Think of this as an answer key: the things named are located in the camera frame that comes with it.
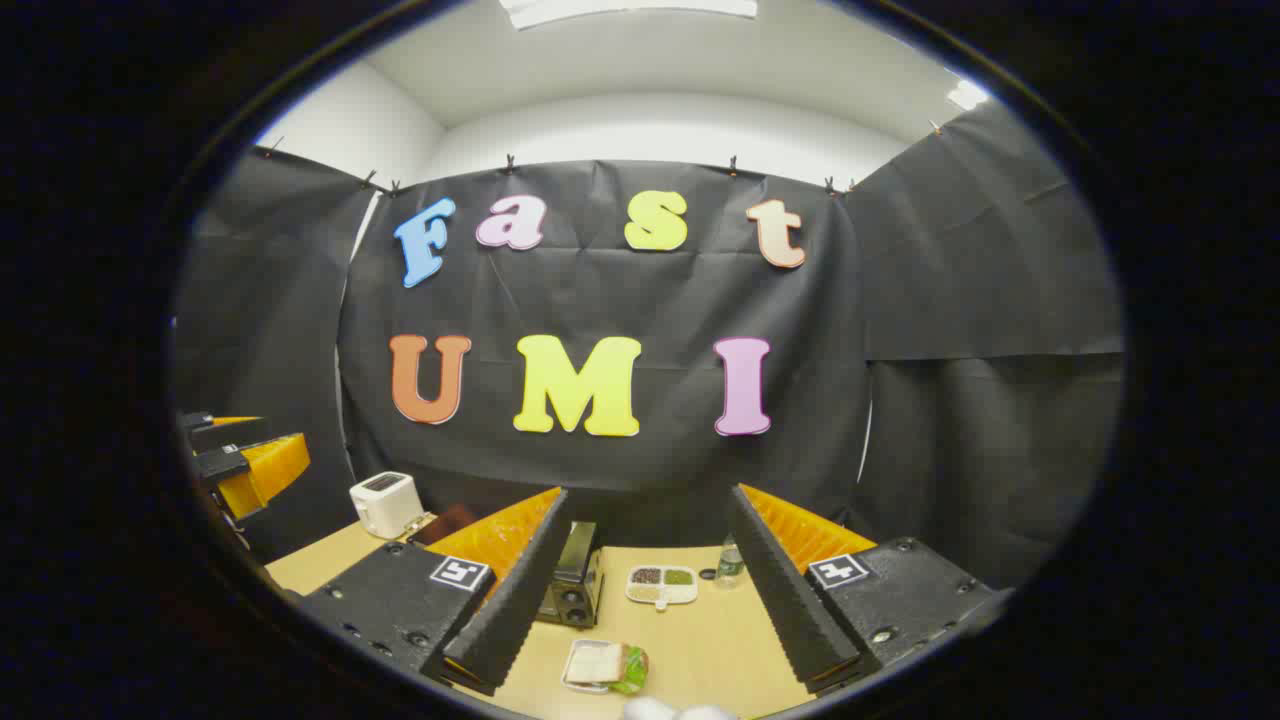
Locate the small ceiling light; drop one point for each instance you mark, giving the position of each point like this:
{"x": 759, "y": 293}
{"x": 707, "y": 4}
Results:
{"x": 967, "y": 95}

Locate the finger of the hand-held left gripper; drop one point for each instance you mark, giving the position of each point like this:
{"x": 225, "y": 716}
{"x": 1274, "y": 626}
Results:
{"x": 230, "y": 435}
{"x": 222, "y": 465}

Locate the white divided dish with beans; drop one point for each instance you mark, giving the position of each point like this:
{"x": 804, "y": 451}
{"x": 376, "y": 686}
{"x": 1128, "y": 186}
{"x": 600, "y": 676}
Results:
{"x": 662, "y": 598}

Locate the small white plastic tray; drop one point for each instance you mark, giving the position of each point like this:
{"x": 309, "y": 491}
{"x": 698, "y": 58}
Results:
{"x": 575, "y": 686}

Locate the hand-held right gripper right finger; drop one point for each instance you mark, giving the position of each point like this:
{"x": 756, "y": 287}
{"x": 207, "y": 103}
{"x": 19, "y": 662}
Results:
{"x": 785, "y": 600}

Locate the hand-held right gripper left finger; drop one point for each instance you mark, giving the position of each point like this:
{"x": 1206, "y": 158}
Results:
{"x": 520, "y": 600}

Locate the white toaster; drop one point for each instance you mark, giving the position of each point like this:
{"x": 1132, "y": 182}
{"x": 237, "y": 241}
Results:
{"x": 385, "y": 505}

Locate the lettuce sandwich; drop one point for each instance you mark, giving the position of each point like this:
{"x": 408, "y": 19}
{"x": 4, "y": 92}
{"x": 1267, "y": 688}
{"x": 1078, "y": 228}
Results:
{"x": 595, "y": 662}

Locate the clear water bottle green label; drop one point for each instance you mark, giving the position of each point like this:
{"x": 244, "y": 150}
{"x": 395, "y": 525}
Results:
{"x": 730, "y": 568}

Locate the long ceiling light panel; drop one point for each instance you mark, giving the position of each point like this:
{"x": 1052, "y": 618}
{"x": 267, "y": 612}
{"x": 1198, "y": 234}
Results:
{"x": 620, "y": 8}

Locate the black electric oven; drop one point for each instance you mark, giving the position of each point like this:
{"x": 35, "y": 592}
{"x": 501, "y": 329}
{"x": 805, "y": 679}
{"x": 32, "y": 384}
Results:
{"x": 575, "y": 580}

